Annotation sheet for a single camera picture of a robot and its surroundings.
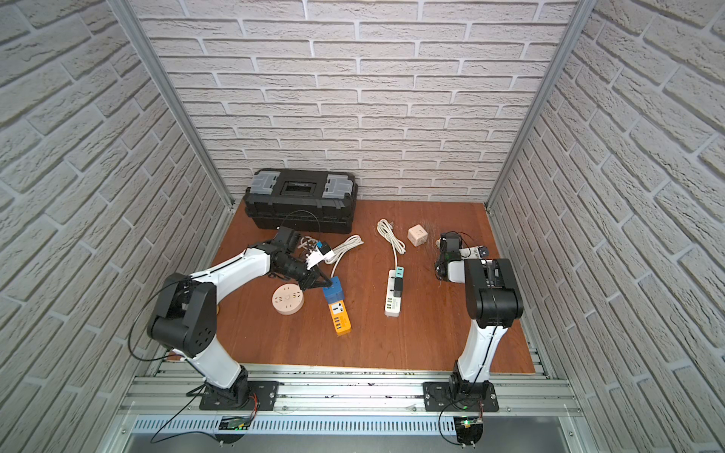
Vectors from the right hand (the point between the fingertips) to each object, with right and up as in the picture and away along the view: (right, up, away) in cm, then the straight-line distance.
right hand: (458, 247), depth 102 cm
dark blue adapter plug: (-44, -14, -16) cm, 49 cm away
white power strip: (-26, -18, -15) cm, 35 cm away
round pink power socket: (-60, -16, -13) cm, 63 cm away
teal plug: (-23, -8, -12) cm, 27 cm away
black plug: (-24, -12, -15) cm, 31 cm away
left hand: (-46, -10, -16) cm, 49 cm away
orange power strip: (-42, -21, -17) cm, 50 cm away
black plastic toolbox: (-55, +17, -5) cm, 58 cm away
